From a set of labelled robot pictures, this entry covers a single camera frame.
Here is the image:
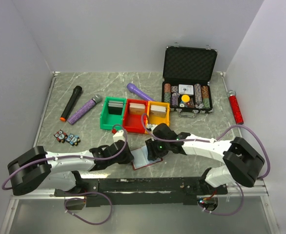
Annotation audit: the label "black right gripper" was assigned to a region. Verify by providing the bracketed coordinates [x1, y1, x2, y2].
[145, 136, 170, 161]

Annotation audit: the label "red leather card holder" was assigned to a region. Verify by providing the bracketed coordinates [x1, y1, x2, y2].
[131, 146, 163, 171]

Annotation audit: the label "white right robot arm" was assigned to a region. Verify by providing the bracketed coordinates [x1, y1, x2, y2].
[145, 123, 265, 194]

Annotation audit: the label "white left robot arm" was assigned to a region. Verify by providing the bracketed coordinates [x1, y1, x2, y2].
[7, 140, 134, 196]

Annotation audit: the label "yellow plastic card bin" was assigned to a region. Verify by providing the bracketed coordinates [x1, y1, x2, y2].
[145, 101, 170, 128]

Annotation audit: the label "green plastic card bin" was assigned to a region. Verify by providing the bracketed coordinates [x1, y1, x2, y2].
[100, 97, 126, 130]

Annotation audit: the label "blue owl card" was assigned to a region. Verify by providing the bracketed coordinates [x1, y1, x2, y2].
[66, 133, 81, 146]

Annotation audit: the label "white playing card deck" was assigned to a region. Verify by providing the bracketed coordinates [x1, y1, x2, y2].
[178, 84, 194, 95]

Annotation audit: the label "red owl card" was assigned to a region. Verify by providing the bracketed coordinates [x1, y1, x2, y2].
[54, 130, 68, 143]

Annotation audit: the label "yellow poker dealer chip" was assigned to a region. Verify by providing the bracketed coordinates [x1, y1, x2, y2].
[181, 95, 190, 103]

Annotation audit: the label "purple glitter toy microphone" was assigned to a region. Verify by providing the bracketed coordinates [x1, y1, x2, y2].
[67, 94, 102, 125]

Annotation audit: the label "purple plastic toy microphone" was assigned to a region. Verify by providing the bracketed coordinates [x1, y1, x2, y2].
[126, 83, 155, 101]

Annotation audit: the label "black toy microphone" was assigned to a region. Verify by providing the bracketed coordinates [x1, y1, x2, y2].
[60, 85, 82, 122]

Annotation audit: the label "black poker chip case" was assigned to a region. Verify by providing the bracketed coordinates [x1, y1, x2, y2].
[162, 46, 218, 117]

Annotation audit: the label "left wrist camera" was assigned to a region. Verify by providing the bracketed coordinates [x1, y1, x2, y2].
[112, 129, 125, 142]

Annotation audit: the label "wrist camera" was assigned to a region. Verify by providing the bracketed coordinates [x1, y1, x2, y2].
[112, 129, 125, 142]
[145, 124, 158, 134]

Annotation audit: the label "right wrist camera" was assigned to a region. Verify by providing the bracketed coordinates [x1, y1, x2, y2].
[145, 124, 158, 134]

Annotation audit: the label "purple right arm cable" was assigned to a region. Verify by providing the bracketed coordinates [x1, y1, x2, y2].
[141, 113, 271, 180]

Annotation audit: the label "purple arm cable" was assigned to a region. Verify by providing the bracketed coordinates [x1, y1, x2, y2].
[141, 113, 271, 180]
[1, 124, 129, 191]

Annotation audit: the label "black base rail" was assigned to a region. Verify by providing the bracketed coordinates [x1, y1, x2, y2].
[54, 177, 229, 208]

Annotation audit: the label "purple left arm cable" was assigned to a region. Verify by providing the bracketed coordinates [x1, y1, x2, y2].
[1, 124, 129, 191]

